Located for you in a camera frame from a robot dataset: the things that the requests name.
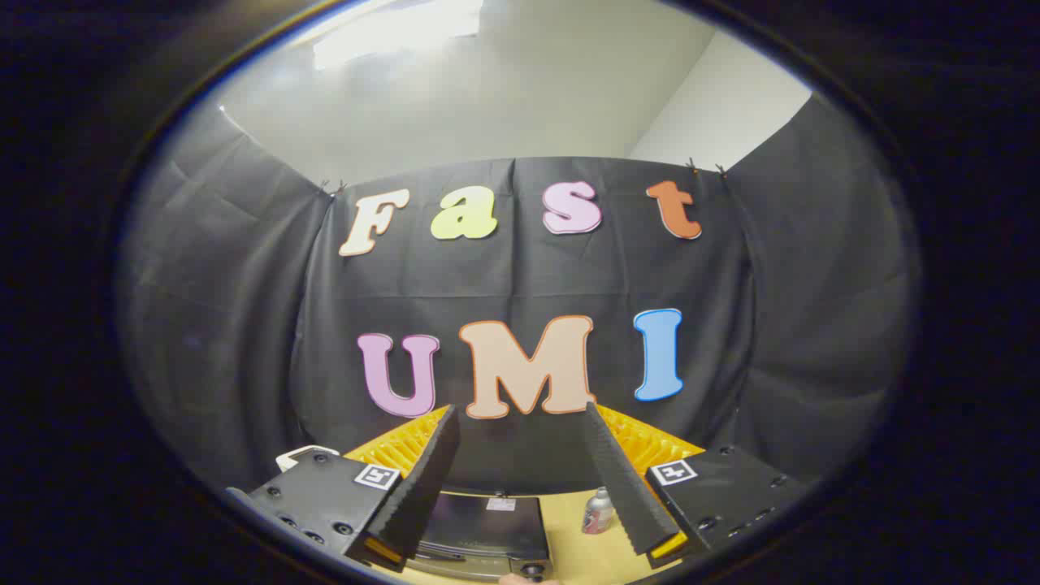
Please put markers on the black toaster oven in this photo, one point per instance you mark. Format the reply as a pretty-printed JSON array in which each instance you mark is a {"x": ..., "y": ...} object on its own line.
[{"x": 487, "y": 528}]

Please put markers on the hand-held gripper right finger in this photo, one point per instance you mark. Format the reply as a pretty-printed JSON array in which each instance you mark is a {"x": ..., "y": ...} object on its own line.
[{"x": 621, "y": 487}]

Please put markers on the silver bottle with pink label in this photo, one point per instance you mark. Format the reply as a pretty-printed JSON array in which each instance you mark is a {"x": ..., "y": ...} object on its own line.
[{"x": 598, "y": 514}]

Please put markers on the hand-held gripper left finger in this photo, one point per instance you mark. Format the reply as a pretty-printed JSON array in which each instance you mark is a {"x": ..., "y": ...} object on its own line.
[{"x": 426, "y": 479}]

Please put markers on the white pop-up toaster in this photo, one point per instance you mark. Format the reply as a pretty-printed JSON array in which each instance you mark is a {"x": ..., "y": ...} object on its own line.
[{"x": 294, "y": 457}]

